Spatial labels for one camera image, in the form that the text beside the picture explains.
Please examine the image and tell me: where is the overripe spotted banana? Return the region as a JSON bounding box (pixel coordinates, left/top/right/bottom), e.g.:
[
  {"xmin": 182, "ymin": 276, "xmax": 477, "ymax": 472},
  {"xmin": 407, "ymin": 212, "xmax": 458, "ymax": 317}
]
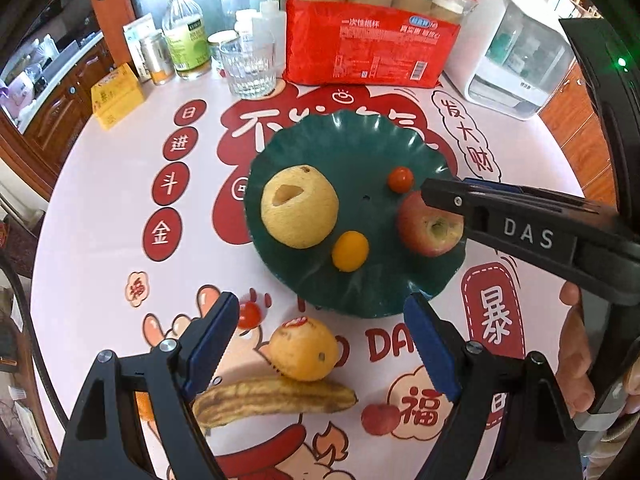
[{"xmin": 192, "ymin": 376, "xmax": 358, "ymax": 429}]

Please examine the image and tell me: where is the red apple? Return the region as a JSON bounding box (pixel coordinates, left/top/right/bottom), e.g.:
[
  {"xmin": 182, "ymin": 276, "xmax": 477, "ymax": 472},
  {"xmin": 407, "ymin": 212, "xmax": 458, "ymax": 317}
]
[{"xmin": 396, "ymin": 191, "xmax": 464, "ymax": 258}]

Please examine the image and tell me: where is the person's right hand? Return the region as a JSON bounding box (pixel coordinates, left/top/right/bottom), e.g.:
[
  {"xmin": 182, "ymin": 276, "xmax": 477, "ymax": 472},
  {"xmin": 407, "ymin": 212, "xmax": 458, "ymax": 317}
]
[{"xmin": 555, "ymin": 282, "xmax": 594, "ymax": 416}]

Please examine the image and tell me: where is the small tangerine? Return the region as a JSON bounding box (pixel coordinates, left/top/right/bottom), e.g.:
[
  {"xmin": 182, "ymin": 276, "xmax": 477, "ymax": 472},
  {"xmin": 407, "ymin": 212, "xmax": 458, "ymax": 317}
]
[{"xmin": 134, "ymin": 391, "xmax": 155, "ymax": 422}]

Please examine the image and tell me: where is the cherry tomato on table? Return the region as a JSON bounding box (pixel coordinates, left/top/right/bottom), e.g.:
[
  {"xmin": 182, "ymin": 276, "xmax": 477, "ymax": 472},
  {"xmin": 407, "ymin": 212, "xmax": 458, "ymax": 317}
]
[{"xmin": 238, "ymin": 301, "xmax": 262, "ymax": 332}]

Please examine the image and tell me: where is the cherry tomato on plate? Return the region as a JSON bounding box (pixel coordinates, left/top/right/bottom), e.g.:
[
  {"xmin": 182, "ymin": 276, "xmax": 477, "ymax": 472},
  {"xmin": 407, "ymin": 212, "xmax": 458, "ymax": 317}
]
[{"xmin": 386, "ymin": 166, "xmax": 414, "ymax": 194}]

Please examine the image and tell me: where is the white countertop appliance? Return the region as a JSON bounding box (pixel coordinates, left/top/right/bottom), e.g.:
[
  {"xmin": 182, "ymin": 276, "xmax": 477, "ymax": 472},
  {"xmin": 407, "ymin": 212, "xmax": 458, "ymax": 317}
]
[{"xmin": 444, "ymin": 0, "xmax": 575, "ymax": 120}]

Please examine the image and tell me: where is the yellow orange fruit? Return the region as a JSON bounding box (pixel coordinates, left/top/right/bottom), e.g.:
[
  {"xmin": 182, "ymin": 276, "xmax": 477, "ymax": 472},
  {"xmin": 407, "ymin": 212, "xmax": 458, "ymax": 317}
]
[{"xmin": 268, "ymin": 315, "xmax": 341, "ymax": 382}]

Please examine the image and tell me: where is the printed festive tablecloth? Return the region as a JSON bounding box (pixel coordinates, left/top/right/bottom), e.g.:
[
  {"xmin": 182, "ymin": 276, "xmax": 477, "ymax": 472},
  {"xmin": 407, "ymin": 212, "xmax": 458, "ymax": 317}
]
[{"xmin": 32, "ymin": 76, "xmax": 580, "ymax": 479}]

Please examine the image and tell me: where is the dark green scalloped plate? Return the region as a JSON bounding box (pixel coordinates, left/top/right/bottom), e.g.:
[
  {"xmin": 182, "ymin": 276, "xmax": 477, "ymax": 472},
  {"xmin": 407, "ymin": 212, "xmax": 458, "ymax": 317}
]
[{"xmin": 244, "ymin": 110, "xmax": 465, "ymax": 318}]

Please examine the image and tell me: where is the small orange kumquat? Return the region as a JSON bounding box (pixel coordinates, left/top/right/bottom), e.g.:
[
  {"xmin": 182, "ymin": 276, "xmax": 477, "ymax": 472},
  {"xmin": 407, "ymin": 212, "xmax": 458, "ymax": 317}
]
[{"xmin": 331, "ymin": 231, "xmax": 370, "ymax": 273}]

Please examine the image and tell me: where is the large yellow pear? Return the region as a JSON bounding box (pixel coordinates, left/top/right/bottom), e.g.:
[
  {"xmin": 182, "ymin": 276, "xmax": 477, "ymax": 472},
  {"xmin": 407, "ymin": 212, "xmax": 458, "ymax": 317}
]
[{"xmin": 260, "ymin": 164, "xmax": 340, "ymax": 249}]

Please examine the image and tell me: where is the red paper cup package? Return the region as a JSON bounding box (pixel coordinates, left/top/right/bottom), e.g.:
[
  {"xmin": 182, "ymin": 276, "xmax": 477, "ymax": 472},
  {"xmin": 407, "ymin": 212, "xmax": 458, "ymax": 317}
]
[{"xmin": 284, "ymin": 0, "xmax": 477, "ymax": 88}]

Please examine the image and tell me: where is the yellow cardboard box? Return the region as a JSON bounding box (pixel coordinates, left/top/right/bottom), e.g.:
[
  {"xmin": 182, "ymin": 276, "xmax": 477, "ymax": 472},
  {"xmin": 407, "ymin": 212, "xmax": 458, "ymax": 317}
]
[{"xmin": 91, "ymin": 64, "xmax": 144, "ymax": 130}]

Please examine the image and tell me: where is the clear drinking glass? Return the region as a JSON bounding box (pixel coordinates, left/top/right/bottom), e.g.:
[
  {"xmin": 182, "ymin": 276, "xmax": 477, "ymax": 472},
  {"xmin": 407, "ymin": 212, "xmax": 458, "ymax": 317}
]
[{"xmin": 219, "ymin": 36, "xmax": 277, "ymax": 100}]

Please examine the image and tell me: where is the white plastic bottle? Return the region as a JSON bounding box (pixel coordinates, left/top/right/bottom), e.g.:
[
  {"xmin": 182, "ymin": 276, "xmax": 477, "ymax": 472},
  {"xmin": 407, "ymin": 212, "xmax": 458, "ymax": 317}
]
[{"xmin": 252, "ymin": 0, "xmax": 286, "ymax": 77}]

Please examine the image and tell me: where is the small metal tin can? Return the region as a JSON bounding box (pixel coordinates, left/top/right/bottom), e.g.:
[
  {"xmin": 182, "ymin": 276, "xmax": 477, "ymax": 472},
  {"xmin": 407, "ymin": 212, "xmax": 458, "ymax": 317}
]
[{"xmin": 140, "ymin": 30, "xmax": 175, "ymax": 86}]

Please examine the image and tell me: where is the white medicine box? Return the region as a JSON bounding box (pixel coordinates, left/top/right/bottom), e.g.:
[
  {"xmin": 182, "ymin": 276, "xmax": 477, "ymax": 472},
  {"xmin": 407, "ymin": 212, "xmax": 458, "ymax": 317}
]
[{"xmin": 122, "ymin": 13, "xmax": 155, "ymax": 82}]

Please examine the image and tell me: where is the green label glass bottle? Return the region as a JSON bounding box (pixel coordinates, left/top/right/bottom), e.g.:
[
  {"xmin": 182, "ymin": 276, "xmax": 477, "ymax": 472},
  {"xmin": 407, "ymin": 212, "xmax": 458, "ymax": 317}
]
[{"xmin": 162, "ymin": 0, "xmax": 212, "ymax": 80}]

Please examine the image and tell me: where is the black cable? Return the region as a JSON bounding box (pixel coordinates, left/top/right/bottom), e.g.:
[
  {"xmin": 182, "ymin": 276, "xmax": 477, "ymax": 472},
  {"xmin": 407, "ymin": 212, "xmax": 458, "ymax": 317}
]
[{"xmin": 0, "ymin": 253, "xmax": 68, "ymax": 428}]

